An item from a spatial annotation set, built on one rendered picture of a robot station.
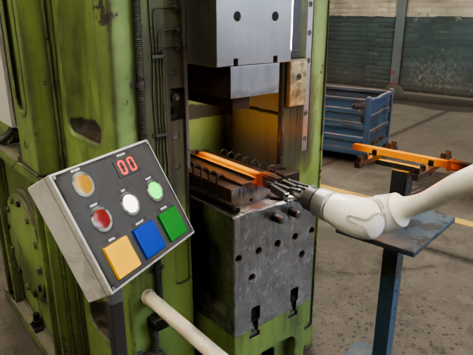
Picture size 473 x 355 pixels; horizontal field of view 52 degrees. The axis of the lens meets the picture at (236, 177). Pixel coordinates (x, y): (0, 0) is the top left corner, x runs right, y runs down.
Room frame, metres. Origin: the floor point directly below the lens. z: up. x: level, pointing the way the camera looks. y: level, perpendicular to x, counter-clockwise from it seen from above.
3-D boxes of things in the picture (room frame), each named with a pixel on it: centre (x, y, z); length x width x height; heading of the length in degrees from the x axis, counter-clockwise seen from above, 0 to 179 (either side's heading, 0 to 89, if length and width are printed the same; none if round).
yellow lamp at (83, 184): (0.99, 0.33, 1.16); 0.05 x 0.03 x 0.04; 129
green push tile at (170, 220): (1.13, 0.17, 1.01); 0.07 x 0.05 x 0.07; 154
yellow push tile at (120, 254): (0.95, 0.25, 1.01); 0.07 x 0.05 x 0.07; 154
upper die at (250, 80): (1.68, 0.07, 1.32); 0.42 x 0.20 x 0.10; 39
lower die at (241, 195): (1.68, 0.07, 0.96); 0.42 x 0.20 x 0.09; 39
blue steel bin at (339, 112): (5.48, -1.07, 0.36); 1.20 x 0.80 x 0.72; 55
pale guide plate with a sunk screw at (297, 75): (1.81, -0.22, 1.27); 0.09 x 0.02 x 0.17; 129
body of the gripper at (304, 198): (1.37, -0.21, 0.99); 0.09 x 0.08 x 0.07; 39
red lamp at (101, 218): (0.97, 0.29, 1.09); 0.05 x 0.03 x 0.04; 129
